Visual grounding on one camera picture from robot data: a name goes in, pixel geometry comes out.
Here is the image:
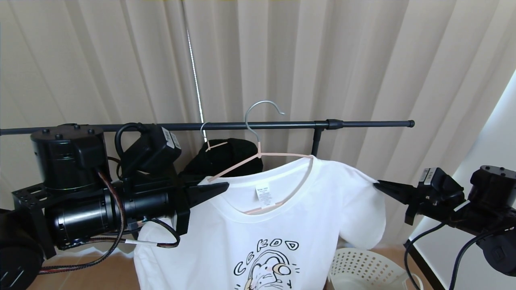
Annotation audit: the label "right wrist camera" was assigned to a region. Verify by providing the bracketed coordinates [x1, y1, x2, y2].
[418, 167, 465, 202]

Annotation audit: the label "beige curtain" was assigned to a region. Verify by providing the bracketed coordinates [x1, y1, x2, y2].
[0, 0, 516, 258]

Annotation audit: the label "black shorts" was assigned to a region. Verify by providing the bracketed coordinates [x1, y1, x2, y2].
[179, 138, 264, 182]

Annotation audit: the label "pink clothes hanger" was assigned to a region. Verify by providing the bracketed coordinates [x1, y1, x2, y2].
[207, 100, 314, 215]
[200, 123, 229, 153]

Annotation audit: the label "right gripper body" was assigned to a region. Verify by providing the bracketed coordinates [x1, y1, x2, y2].
[404, 193, 470, 231]

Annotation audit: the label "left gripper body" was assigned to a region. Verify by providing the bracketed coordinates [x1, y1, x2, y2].
[50, 177, 192, 247]

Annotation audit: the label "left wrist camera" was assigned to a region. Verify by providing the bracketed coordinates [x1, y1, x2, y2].
[114, 122, 183, 178]

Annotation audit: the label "white laundry basket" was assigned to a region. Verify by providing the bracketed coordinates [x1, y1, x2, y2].
[329, 248, 424, 290]

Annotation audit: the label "black clothes rack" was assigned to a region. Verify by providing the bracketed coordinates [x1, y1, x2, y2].
[0, 119, 415, 158]

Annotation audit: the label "black cable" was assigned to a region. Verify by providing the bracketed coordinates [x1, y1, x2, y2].
[121, 217, 181, 249]
[404, 222, 516, 290]

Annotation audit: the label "white garment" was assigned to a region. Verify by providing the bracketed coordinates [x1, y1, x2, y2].
[134, 156, 387, 290]

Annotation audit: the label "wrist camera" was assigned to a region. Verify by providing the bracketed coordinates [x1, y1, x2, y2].
[418, 167, 465, 202]
[114, 122, 183, 178]

